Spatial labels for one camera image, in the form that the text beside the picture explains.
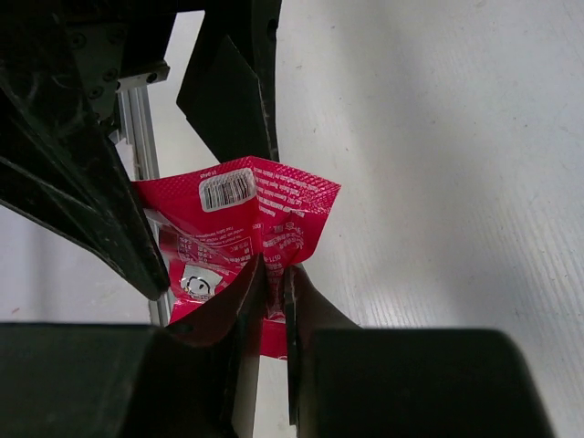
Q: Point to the aluminium table frame rail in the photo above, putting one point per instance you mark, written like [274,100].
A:
[136,128]

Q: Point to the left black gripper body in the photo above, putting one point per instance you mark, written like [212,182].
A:
[96,48]

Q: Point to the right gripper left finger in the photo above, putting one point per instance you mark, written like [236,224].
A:
[194,378]

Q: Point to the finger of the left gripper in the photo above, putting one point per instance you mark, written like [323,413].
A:
[64,174]
[228,92]

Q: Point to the red candy packet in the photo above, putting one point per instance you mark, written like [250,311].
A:
[212,222]

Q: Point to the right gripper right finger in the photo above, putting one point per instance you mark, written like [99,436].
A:
[348,381]

